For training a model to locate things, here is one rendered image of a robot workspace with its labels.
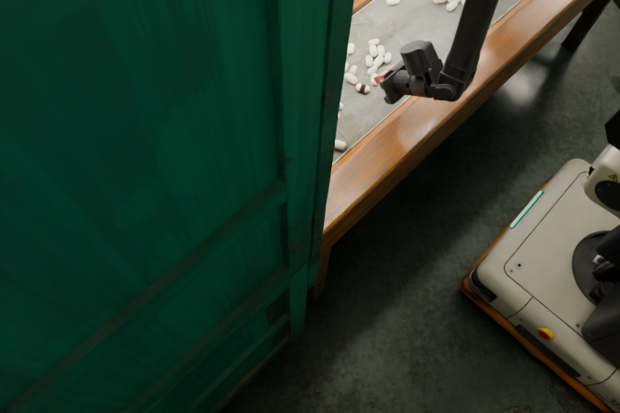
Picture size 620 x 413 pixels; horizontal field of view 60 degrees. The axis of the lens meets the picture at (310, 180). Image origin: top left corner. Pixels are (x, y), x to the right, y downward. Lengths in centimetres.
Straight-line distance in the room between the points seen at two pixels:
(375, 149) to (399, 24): 44
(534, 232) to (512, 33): 66
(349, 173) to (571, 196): 95
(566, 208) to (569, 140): 56
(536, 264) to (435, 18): 84
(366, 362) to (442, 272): 44
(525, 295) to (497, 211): 49
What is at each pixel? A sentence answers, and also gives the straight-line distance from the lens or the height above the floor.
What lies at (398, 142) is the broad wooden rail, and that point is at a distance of 136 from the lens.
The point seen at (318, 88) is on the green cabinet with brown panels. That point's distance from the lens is 57.
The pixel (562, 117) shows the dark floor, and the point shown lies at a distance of 255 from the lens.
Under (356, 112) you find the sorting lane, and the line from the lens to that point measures 142.
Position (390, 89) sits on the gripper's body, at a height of 88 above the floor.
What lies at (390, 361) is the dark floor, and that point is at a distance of 197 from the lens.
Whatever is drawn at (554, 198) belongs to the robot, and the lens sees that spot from 200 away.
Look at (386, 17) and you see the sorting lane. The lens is 163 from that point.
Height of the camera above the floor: 192
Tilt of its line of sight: 64 degrees down
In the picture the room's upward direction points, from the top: 3 degrees clockwise
